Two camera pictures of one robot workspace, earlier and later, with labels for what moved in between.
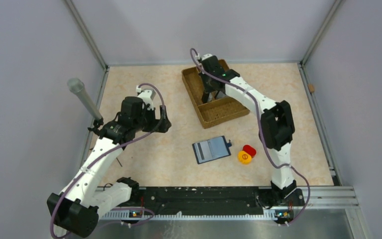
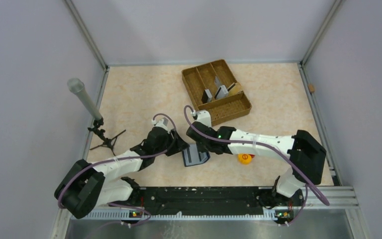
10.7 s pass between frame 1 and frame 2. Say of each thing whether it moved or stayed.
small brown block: stayed
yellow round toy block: stayed
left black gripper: moved
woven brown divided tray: stayed
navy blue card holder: moved
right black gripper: moved
